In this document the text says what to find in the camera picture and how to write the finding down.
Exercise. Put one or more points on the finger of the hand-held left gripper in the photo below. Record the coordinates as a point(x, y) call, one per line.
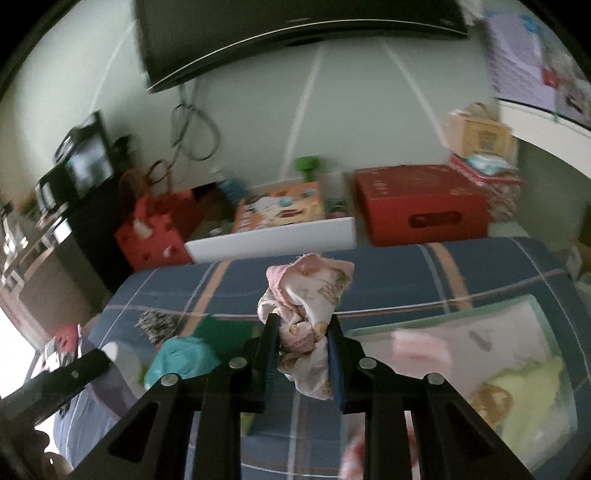
point(55, 383)

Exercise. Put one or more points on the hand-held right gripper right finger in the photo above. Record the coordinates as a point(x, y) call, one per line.
point(334, 364)

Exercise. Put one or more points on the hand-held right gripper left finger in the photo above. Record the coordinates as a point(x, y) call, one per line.
point(274, 355)

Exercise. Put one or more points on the pink white printed garment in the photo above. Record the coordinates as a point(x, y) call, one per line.
point(304, 295)

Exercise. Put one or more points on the white storage box green rim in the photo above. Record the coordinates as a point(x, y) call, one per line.
point(489, 332)

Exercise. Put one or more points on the person's left hand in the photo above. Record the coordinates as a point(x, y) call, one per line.
point(38, 442)

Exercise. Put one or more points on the pink toy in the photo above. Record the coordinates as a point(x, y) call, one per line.
point(64, 341)

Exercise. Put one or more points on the dark green cloth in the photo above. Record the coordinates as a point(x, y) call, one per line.
point(226, 332)

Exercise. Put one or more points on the white cloth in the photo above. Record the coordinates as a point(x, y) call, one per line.
point(122, 360)

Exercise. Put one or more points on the teal cloth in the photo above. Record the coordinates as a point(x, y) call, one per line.
point(180, 362)

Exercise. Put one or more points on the pink red cloth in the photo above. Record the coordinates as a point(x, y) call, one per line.
point(353, 457)

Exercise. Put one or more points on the blue plaid blanket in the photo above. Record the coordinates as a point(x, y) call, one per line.
point(392, 272)

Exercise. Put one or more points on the white bed footboard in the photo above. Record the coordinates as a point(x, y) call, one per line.
point(277, 240)

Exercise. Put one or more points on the leopard print cloth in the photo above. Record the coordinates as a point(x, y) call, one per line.
point(159, 325)

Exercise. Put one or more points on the wooden shelf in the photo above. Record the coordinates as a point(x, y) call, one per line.
point(27, 249)

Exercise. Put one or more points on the colourful toy box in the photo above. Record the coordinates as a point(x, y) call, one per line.
point(277, 207)

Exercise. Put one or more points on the black cabinet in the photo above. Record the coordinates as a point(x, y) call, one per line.
point(101, 240)

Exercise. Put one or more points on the blue bottle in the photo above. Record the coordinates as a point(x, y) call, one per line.
point(228, 187)

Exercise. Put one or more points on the red bag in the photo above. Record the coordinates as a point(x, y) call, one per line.
point(147, 230)

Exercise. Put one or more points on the red cardboard box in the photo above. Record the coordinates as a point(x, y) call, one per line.
point(415, 194)

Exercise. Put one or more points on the green dumbbell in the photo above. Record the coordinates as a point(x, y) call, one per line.
point(307, 166)

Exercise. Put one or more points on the light green cloth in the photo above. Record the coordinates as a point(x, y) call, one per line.
point(540, 397)

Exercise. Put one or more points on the small black monitor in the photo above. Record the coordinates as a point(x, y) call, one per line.
point(87, 161)

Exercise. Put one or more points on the red white patterned box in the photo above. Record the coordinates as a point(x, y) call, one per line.
point(503, 194)

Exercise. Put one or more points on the light blue packet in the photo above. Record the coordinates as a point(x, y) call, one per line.
point(489, 164)

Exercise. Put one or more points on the white desk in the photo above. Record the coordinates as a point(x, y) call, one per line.
point(554, 134)

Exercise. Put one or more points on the black wall television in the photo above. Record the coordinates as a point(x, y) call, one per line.
point(277, 27)

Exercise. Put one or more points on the purple wall calendar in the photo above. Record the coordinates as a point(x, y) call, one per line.
point(517, 60)

